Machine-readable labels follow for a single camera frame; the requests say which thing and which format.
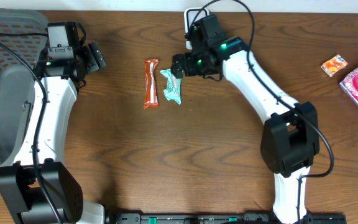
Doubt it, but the teal snack wrapper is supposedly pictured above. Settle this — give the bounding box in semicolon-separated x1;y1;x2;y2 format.
160;69;181;105

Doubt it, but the red white snack bar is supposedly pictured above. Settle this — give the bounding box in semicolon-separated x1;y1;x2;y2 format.
144;58;159;109

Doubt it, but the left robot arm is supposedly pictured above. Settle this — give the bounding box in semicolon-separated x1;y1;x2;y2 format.
0;22;110;224

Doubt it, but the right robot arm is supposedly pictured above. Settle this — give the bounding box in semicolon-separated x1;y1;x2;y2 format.
171;9;319;223

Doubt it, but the white barcode scanner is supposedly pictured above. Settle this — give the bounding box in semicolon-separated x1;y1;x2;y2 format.
183;7;210;35

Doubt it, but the grey plastic mesh basket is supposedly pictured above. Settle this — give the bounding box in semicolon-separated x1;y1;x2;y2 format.
0;9;48;167

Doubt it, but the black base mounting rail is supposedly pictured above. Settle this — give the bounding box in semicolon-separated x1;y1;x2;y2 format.
104;211;347;224

